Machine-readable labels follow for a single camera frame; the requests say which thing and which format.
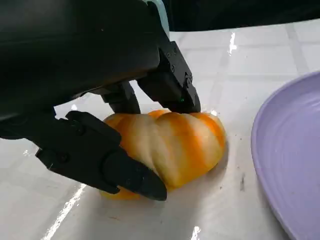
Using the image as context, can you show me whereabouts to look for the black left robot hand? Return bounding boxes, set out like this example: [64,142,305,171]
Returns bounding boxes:
[0,0,202,202]

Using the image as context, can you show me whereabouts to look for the orange white toy bread roll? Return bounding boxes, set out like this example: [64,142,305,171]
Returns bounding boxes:
[99,109,227,201]

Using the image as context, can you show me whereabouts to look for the lilac plate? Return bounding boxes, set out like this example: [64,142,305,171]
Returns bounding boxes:
[250,70,320,240]

